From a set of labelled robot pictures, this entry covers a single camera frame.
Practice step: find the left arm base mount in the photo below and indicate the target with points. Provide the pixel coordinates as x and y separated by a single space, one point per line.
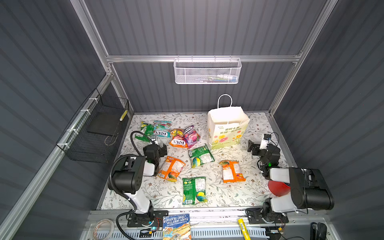
149 219

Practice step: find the black wire basket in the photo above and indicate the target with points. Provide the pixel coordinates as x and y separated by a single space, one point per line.
79 145

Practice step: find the yellow marker tube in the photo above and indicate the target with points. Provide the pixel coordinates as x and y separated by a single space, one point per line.
244 229

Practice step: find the paperback book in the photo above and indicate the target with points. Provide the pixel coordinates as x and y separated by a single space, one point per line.
177 227

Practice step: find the white wire mesh basket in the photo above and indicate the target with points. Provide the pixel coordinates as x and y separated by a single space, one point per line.
210 71

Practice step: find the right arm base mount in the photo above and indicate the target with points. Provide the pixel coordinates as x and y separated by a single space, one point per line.
262 216

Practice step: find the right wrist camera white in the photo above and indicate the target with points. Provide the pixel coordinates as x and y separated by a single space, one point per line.
265 141

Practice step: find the black pad in basket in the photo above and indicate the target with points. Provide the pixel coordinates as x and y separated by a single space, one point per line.
105 124

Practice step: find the green snack bag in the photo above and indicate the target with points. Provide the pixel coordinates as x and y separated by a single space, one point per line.
194 191
200 156
148 130

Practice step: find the green snack bag front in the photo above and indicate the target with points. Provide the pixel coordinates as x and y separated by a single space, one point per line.
194 191

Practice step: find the teal Fox's mint cherry bag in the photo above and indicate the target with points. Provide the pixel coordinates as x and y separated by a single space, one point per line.
162 129

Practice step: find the orange snack bag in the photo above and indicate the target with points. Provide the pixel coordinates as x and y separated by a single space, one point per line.
171 169
232 172

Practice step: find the orange Fox's fruit candy bag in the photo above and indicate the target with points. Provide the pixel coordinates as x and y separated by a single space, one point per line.
178 139

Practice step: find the black device bottom right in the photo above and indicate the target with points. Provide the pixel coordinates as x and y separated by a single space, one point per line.
318 231

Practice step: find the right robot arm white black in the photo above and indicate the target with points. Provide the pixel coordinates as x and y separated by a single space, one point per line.
307 187

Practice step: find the purple Fox's candy bag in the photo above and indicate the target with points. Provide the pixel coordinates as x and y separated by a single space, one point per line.
191 136

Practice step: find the yellow item in black basket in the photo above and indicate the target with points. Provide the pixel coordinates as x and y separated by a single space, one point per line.
123 115

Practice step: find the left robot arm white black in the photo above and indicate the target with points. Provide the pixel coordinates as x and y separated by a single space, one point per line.
126 176

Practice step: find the red pencil cup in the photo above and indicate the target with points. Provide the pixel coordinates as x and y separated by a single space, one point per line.
279 189

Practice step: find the white paper bag floral print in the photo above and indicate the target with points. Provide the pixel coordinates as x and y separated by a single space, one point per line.
226 126

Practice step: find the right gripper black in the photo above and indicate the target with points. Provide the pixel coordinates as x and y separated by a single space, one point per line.
256 148

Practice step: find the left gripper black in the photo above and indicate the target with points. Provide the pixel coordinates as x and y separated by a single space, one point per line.
162 150

